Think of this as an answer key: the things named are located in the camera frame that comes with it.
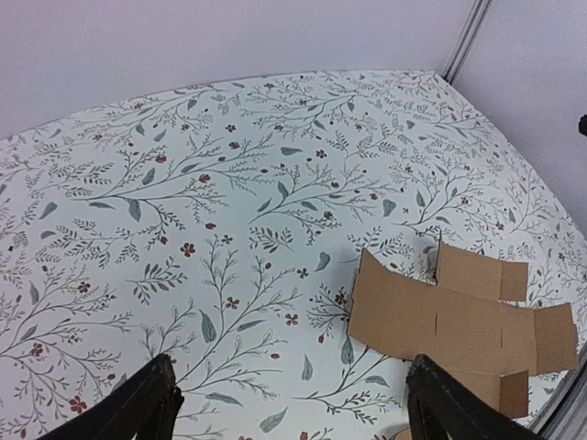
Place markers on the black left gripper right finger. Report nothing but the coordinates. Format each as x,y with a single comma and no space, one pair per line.
440,407

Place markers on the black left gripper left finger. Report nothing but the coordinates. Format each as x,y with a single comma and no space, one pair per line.
145,406

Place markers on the brown cardboard box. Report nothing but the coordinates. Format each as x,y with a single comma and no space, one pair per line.
471,322

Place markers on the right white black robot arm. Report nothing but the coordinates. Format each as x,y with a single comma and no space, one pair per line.
582,125

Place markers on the floral patterned table mat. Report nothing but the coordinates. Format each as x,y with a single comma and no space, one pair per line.
222,225

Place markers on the aluminium front rail frame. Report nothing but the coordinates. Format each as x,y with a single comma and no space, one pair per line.
564,415

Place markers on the right aluminium frame post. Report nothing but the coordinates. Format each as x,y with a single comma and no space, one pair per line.
467,36

